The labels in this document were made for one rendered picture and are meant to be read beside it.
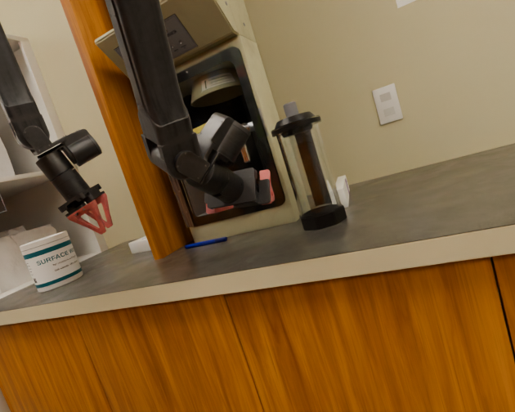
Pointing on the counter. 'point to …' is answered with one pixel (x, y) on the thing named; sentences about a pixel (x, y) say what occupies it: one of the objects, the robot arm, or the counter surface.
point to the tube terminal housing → (261, 91)
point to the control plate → (175, 33)
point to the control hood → (221, 32)
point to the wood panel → (127, 131)
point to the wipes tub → (51, 261)
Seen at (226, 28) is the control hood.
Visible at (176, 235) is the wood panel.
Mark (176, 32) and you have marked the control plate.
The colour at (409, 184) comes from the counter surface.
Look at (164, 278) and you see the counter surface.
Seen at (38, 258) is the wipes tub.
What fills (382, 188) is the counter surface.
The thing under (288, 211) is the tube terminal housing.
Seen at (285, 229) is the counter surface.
